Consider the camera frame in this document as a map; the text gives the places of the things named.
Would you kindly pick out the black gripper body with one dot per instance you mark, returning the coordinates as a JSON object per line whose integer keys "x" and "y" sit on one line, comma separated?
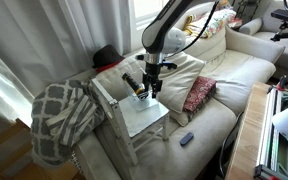
{"x": 151, "y": 75}

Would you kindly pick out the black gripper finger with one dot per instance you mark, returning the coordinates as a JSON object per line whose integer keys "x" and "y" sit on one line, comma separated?
{"x": 146, "y": 87}
{"x": 154, "y": 90}

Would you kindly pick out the black yellow torch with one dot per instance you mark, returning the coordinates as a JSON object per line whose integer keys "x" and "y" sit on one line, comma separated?
{"x": 138, "y": 90}

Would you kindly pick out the clear acrylic box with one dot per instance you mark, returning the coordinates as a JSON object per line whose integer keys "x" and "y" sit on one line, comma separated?
{"x": 141, "y": 105}

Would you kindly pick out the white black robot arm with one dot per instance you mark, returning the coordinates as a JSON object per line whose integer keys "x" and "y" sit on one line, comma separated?
{"x": 160, "y": 38}

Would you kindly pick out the small white wooden chair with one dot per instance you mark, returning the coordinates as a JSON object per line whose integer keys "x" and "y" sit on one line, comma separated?
{"x": 134, "y": 128}

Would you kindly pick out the large beige cushion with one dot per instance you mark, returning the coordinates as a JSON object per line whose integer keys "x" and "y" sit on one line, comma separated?
{"x": 177, "y": 84}

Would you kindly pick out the beige sofa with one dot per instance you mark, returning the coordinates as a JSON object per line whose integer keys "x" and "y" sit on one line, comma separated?
{"x": 236, "y": 61}

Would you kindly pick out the red patterned cushion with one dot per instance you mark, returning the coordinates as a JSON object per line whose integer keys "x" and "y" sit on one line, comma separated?
{"x": 202, "y": 90}

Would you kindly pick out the black fedora hat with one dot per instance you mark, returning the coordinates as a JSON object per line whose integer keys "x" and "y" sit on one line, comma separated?
{"x": 105, "y": 56}

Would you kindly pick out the black remote control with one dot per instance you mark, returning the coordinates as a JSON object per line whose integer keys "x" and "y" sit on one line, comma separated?
{"x": 189, "y": 136}

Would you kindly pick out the grey white patterned blanket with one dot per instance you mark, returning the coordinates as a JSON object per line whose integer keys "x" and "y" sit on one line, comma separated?
{"x": 62, "y": 115}

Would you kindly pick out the floral colourful cushion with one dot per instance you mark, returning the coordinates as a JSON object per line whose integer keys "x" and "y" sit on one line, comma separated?
{"x": 195, "y": 23}

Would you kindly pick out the light wooden table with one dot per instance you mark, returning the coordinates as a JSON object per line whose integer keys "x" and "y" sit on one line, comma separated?
{"x": 246, "y": 148}

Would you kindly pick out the white grey curtain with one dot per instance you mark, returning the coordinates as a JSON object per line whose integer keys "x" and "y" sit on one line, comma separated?
{"x": 43, "y": 41}

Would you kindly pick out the wooden stair steps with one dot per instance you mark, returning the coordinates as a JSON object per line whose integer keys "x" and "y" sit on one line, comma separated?
{"x": 31, "y": 171}

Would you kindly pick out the white window frame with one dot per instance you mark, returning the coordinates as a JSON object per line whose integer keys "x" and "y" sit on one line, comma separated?
{"x": 142, "y": 13}

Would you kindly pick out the aluminium frame rig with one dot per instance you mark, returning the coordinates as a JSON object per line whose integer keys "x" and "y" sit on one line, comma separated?
{"x": 272, "y": 158}

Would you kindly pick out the black camera on stand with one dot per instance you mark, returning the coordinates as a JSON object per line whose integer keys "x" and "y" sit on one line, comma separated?
{"x": 283, "y": 16}

